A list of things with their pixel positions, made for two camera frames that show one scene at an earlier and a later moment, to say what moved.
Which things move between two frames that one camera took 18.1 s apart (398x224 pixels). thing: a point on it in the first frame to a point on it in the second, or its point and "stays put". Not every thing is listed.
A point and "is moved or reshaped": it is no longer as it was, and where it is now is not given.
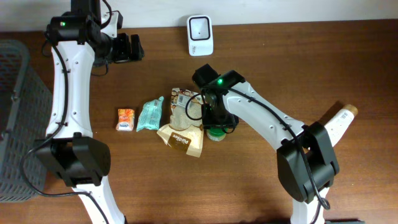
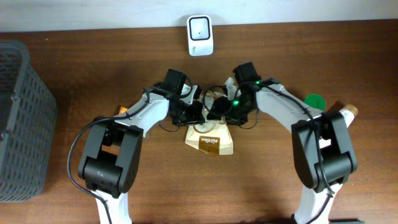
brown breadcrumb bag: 185,131 is moved or reshaped
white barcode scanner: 200,35 stays put
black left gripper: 125,47 to 193,112
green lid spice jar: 216,134 to 315,101
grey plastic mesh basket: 26,119 stays put
